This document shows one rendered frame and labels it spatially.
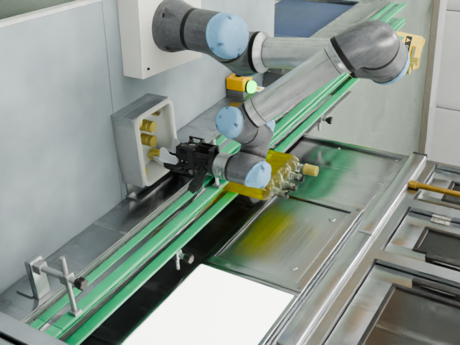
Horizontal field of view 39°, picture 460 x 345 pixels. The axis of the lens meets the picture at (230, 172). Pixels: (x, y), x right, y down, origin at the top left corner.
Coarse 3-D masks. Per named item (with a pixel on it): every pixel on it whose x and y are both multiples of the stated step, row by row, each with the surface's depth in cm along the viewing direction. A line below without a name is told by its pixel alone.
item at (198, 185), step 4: (200, 168) 182; (204, 168) 182; (200, 172) 183; (204, 172) 182; (196, 176) 185; (200, 176) 184; (204, 176) 183; (192, 180) 186; (196, 180) 185; (200, 180) 185; (204, 180) 189; (192, 184) 187; (196, 184) 186; (200, 184) 187; (188, 188) 189; (192, 188) 188; (196, 188) 187; (200, 188) 189; (192, 192) 189
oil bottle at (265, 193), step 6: (270, 180) 205; (228, 186) 210; (234, 186) 208; (240, 186) 207; (270, 186) 203; (240, 192) 208; (246, 192) 207; (252, 192) 206; (258, 192) 204; (264, 192) 203; (270, 192) 203; (258, 198) 205; (264, 198) 204; (270, 198) 204
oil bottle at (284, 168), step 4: (268, 160) 216; (272, 160) 216; (272, 164) 214; (276, 164) 214; (280, 164) 213; (284, 164) 213; (288, 164) 214; (272, 168) 212; (276, 168) 211; (280, 168) 211; (284, 168) 211; (288, 168) 212; (284, 172) 211; (288, 172) 211; (284, 176) 211; (288, 176) 211; (288, 180) 213
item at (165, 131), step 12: (156, 108) 184; (168, 108) 191; (156, 120) 195; (168, 120) 193; (144, 132) 193; (156, 132) 197; (168, 132) 195; (156, 144) 200; (168, 144) 197; (144, 156) 196; (144, 168) 185; (156, 168) 196; (144, 180) 187; (156, 180) 191
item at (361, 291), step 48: (336, 144) 262; (336, 192) 231; (384, 192) 224; (432, 192) 229; (192, 240) 212; (384, 240) 203; (432, 240) 205; (144, 288) 192; (336, 288) 182; (384, 288) 187; (432, 288) 184; (96, 336) 175; (288, 336) 167; (336, 336) 171; (384, 336) 171; (432, 336) 170
